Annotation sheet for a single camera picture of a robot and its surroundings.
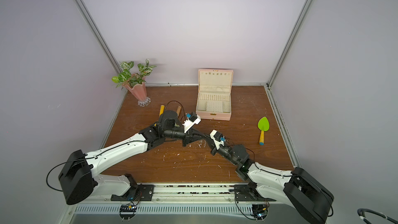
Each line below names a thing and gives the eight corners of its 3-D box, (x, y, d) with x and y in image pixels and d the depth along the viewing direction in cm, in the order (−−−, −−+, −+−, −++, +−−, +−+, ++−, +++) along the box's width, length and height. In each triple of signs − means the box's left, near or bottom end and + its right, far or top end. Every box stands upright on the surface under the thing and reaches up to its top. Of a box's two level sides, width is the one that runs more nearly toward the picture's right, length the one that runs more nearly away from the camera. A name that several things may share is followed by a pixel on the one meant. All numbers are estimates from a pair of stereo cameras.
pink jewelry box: (197, 120, 102) (196, 100, 85) (198, 91, 119) (197, 69, 102) (232, 120, 101) (237, 99, 85) (228, 91, 119) (232, 69, 102)
